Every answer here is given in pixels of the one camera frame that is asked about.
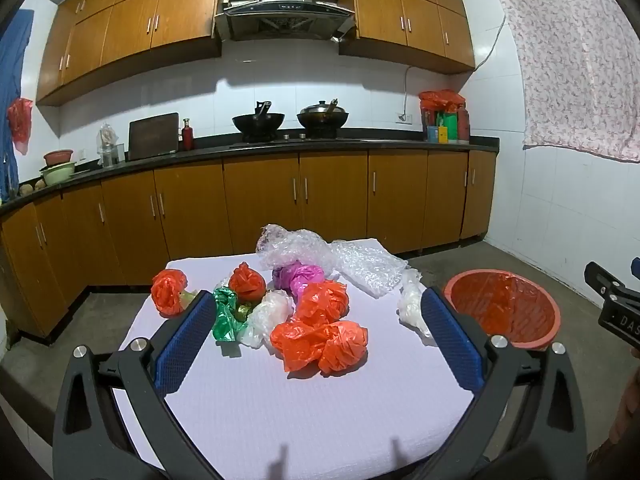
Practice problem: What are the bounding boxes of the translucent clear plastic bag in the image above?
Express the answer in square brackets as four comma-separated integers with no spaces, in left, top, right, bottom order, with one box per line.
[397,268,437,347]

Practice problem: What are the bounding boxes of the white plastic bag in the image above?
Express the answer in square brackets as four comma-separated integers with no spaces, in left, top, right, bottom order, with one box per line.
[238,290,296,350]

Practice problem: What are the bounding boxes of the built-in gas stove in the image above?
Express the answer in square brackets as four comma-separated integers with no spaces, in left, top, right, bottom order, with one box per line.
[229,131,362,149]

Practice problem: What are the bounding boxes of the wooden wall cabinets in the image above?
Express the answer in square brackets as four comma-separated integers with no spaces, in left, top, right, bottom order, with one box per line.
[339,0,476,75]
[36,0,224,107]

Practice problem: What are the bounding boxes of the dark wooden cutting board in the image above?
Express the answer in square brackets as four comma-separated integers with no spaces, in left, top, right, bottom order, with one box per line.
[127,112,180,161]

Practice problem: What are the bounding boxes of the pink plastic bag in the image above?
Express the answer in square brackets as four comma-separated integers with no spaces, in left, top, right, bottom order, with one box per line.
[272,264,327,299]

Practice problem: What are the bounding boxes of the steel range hood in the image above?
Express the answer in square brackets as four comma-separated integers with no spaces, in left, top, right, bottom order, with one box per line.
[214,0,357,42]

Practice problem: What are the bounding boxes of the orange plastic bag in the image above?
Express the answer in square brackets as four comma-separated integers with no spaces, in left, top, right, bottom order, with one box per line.
[294,281,350,327]
[151,269,189,317]
[318,321,370,375]
[270,321,327,373]
[228,261,267,304]
[6,97,34,156]

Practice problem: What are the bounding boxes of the orange bin liner bag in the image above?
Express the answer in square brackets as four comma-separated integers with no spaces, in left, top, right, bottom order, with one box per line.
[452,274,557,337]

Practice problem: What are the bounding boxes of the red plastic trash bin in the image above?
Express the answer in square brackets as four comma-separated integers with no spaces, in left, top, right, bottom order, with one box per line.
[443,269,562,352]

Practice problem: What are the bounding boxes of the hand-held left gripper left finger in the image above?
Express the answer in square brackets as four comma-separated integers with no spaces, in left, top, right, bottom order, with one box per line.
[52,290,222,480]

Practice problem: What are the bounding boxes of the open black wok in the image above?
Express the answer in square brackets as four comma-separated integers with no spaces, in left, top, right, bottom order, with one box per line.
[232,101,287,137]

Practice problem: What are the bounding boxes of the person's right hand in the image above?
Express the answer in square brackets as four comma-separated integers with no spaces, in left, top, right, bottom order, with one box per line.
[611,367,640,458]

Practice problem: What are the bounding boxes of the floral curtain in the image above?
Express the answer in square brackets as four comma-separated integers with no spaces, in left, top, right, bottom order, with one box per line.
[495,0,640,164]

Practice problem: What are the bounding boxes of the wooden base cabinets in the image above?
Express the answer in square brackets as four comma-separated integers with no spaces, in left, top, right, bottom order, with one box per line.
[0,149,497,347]

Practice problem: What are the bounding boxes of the black kitchen countertop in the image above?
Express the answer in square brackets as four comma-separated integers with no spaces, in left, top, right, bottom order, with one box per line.
[0,135,501,218]

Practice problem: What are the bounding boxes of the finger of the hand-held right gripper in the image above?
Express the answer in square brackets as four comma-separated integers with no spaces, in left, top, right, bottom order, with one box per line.
[584,261,630,307]

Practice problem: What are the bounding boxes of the blue cloth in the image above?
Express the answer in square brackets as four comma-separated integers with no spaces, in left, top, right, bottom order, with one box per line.
[0,10,35,204]

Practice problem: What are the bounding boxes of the black wok with lid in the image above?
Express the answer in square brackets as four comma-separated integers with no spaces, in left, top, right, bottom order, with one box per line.
[296,100,350,136]

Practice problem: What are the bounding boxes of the white power cable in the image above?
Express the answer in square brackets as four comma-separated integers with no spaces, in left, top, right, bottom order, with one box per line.
[402,0,507,117]

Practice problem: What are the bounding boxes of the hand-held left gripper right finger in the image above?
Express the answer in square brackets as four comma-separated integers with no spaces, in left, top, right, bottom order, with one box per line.
[400,287,589,480]

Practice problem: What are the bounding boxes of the hanging orange plastic bag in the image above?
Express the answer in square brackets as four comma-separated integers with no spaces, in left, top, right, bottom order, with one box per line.
[6,97,34,156]

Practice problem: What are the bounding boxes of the green plastic basin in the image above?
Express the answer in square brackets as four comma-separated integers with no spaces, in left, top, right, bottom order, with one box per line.
[39,161,77,187]

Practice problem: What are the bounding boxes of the clear glass jar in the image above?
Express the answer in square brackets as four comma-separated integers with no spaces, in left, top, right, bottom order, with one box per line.
[97,122,126,169]

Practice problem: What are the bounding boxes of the orange bag over bottles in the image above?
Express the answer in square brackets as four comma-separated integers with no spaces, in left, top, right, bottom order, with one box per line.
[418,89,466,114]

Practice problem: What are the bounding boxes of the green bottle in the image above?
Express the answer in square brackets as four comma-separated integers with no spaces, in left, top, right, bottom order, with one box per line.
[437,112,459,142]

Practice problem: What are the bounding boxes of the clear bubble wrap sheet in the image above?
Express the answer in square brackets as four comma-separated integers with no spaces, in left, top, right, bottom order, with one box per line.
[330,240,407,300]

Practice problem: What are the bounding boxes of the crumpled clear bubble wrap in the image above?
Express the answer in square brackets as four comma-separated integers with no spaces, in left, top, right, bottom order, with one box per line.
[256,223,337,281]

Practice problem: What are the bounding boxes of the emerald green plastic bag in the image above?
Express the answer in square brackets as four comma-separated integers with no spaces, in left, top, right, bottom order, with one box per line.
[211,287,251,344]

